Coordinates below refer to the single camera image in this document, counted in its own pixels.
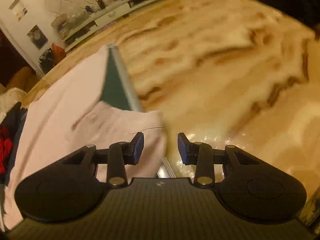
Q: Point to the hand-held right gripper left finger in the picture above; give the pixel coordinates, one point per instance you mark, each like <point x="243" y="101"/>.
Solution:
<point x="138" y="147"/>

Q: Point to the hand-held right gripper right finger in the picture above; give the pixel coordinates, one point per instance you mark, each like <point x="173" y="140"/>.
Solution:
<point x="182" y="147"/>

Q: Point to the pale pink garment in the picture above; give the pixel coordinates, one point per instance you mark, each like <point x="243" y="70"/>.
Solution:
<point x="62" y="110"/>

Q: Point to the marble coffee table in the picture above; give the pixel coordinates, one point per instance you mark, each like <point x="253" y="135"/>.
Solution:
<point x="212" y="67"/>

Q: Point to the black garment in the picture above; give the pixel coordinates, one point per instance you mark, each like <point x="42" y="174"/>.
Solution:
<point x="16" y="130"/>

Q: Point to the orange plastic bag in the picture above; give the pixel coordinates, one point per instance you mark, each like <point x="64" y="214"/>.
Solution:
<point x="58" y="51"/>

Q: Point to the black bag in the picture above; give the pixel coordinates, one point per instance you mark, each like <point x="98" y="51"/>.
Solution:
<point x="47" y="60"/>

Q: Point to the red garment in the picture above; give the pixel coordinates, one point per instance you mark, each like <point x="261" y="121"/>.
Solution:
<point x="5" y="150"/>

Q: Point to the brown leather sofa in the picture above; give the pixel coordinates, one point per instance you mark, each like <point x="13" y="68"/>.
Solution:
<point x="22" y="78"/>

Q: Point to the silver wall poster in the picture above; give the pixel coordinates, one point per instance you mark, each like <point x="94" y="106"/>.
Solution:
<point x="37" y="37"/>

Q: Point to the small wall photo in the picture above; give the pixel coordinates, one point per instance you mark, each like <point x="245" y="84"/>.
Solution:
<point x="19" y="8"/>

